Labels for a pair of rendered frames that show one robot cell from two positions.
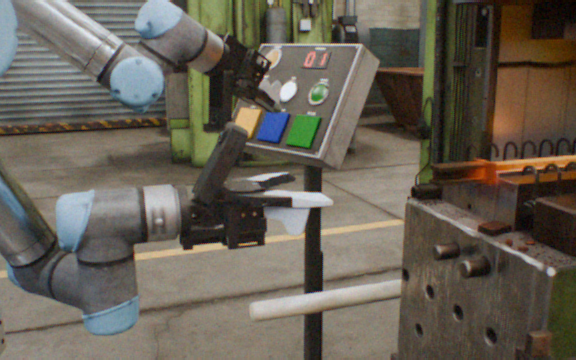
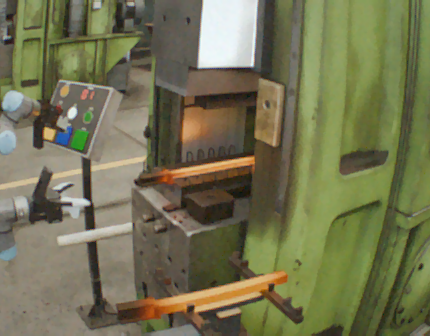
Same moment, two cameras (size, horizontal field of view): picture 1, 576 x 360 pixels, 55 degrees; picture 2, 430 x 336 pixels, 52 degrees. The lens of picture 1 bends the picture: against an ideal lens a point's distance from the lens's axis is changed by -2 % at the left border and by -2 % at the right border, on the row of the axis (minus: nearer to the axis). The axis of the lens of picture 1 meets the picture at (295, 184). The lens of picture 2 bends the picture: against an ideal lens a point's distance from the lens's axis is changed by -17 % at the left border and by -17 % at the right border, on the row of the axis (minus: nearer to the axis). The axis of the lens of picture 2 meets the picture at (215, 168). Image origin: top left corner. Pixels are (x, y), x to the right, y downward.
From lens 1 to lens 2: 71 cm
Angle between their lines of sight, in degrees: 17
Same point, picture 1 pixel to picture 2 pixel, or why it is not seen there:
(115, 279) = (8, 238)
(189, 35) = (25, 108)
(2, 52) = not seen: outside the picture
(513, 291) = (176, 240)
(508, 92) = (191, 120)
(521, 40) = not seen: hidden behind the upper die
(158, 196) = (20, 203)
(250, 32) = (58, 13)
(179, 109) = (6, 71)
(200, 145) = not seen: hidden behind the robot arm
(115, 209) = (5, 210)
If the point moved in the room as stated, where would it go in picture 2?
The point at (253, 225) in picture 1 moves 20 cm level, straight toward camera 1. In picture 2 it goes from (57, 213) to (61, 246)
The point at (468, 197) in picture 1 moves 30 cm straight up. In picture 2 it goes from (161, 187) to (165, 98)
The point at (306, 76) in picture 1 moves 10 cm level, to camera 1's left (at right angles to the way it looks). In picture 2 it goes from (82, 104) to (59, 106)
